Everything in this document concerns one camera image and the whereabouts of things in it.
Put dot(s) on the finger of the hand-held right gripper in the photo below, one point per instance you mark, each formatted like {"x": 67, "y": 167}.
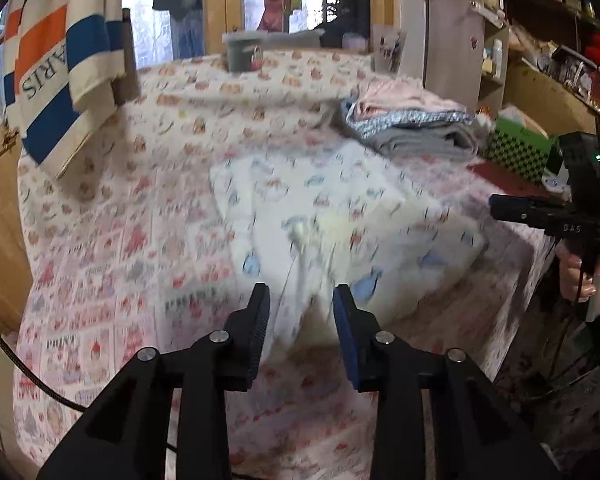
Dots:
{"x": 520, "y": 209}

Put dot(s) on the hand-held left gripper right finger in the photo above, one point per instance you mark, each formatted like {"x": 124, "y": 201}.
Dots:
{"x": 345, "y": 345}

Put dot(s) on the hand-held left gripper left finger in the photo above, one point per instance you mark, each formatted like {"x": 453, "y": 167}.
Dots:
{"x": 259, "y": 340}

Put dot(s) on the white cat print pants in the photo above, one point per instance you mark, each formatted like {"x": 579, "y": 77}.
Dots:
{"x": 380, "y": 220}

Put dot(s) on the person's right hand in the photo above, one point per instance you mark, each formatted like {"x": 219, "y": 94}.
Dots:
{"x": 572, "y": 272}

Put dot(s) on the green checkered box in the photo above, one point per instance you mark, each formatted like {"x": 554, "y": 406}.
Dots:
{"x": 522, "y": 150}

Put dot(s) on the folded pink grey blanket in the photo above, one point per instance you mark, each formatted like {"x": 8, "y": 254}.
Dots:
{"x": 420, "y": 125}

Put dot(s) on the pink printed bed sheet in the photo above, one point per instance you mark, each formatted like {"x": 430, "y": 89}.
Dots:
{"x": 130, "y": 285}

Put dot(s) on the white spray bottle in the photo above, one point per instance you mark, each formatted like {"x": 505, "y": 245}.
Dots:
{"x": 498, "y": 59}

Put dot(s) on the wooden shelf unit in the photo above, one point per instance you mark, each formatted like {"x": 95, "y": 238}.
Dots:
{"x": 450, "y": 60}

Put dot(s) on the pink cartoon sticker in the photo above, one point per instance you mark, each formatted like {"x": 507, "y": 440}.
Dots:
{"x": 475, "y": 42}

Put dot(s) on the person's patterned clothing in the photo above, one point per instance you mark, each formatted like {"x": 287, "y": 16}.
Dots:
{"x": 565, "y": 410}

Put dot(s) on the bear print cream cloth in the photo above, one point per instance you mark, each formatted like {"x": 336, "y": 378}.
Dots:
{"x": 230, "y": 105}

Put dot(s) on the dark lidded container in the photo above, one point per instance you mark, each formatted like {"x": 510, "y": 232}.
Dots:
{"x": 242, "y": 52}

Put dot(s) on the striped towel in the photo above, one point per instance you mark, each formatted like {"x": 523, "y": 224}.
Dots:
{"x": 55, "y": 60}

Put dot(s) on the cluttered wooden wall shelf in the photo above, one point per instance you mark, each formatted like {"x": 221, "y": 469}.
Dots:
{"x": 555, "y": 95}

